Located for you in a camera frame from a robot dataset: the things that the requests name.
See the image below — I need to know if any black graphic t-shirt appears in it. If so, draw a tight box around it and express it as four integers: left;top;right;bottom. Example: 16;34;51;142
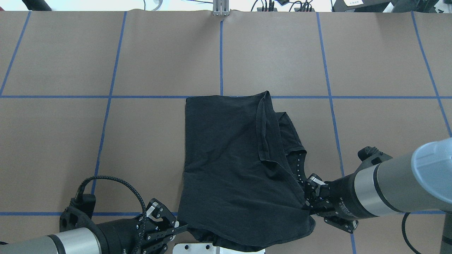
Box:
178;91;315;252

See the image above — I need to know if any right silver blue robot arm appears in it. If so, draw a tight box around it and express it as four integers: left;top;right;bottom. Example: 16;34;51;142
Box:
303;138;452;254

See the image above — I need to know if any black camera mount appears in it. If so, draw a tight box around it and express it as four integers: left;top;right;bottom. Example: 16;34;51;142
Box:
356;146;393;172
59;194;96;232

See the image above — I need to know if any aluminium frame post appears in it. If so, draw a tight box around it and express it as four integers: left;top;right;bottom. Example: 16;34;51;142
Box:
213;0;230;17

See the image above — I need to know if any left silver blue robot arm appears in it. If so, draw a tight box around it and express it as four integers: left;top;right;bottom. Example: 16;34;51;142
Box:
1;194;188;254

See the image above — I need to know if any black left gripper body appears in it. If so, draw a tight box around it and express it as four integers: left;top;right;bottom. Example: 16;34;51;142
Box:
95;218;156;254

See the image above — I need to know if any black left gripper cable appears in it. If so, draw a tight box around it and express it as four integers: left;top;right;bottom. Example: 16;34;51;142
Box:
76;176;147;254

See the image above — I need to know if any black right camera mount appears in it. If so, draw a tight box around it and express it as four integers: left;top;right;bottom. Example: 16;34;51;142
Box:
356;146;393;172

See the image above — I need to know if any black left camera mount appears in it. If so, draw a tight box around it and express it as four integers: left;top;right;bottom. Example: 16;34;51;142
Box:
59;194;96;232

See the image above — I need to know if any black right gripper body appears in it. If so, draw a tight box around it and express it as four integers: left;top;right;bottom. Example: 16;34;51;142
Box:
319;176;359;233

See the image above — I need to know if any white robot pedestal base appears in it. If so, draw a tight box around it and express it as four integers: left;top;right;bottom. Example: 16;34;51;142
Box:
172;243;266;254

